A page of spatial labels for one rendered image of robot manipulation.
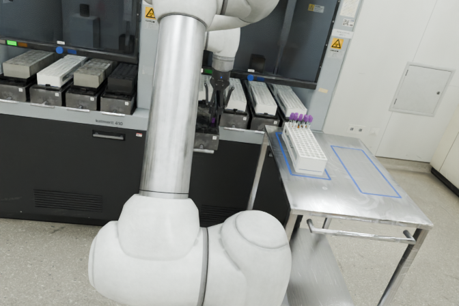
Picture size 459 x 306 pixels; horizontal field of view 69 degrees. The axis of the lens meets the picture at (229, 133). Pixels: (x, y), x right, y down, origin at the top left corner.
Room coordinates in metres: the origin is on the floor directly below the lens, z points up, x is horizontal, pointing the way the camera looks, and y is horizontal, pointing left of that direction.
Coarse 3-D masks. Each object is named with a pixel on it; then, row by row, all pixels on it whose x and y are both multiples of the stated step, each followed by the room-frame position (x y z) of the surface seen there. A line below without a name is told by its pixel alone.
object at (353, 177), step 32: (288, 160) 1.10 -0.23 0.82; (352, 160) 1.20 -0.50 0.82; (288, 192) 0.89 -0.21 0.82; (320, 192) 0.92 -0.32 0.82; (352, 192) 0.96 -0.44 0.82; (384, 192) 1.00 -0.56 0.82; (288, 224) 0.81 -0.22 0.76; (416, 224) 0.85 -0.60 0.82; (320, 256) 1.23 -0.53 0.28; (288, 288) 1.01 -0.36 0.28; (320, 288) 1.04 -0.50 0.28
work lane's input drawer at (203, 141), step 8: (216, 96) 1.71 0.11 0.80; (200, 104) 1.55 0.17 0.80; (216, 104) 1.59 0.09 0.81; (200, 112) 1.45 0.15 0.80; (216, 112) 1.48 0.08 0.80; (200, 120) 1.36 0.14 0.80; (208, 120) 1.37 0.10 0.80; (216, 120) 1.36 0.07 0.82; (200, 128) 1.24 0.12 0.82; (208, 128) 1.26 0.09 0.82; (216, 128) 1.27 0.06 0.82; (200, 136) 1.23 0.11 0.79; (208, 136) 1.23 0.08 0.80; (216, 136) 1.23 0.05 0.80; (200, 144) 1.23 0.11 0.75; (208, 144) 1.23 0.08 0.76; (216, 144) 1.23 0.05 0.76; (208, 152) 1.19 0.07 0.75
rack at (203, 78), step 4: (204, 76) 1.84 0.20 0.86; (208, 76) 1.86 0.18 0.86; (200, 80) 1.76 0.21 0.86; (204, 80) 1.77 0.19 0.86; (208, 80) 1.79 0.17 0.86; (200, 84) 1.69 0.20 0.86; (200, 88) 1.61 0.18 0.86; (204, 88) 1.64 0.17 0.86; (208, 88) 1.64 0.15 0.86; (212, 88) 1.66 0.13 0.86; (200, 92) 1.57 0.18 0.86; (204, 92) 1.57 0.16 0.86; (208, 92) 1.58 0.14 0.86; (200, 96) 1.57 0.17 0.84; (204, 96) 1.57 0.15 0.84; (208, 96) 1.58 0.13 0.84; (208, 100) 1.58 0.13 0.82
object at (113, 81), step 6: (108, 78) 1.48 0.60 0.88; (114, 78) 1.49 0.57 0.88; (120, 78) 1.50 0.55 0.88; (108, 84) 1.48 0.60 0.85; (114, 84) 1.49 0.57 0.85; (120, 84) 1.49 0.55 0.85; (126, 84) 1.49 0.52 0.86; (132, 84) 1.50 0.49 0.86; (120, 90) 1.49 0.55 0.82; (126, 90) 1.49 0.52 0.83
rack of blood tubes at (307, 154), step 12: (288, 132) 1.23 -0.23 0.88; (300, 132) 1.24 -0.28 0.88; (288, 144) 1.19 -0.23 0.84; (300, 144) 1.12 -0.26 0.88; (312, 144) 1.15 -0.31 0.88; (300, 156) 1.03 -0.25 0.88; (312, 156) 1.06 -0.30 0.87; (324, 156) 1.06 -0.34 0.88; (300, 168) 1.03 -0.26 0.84; (312, 168) 1.03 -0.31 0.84
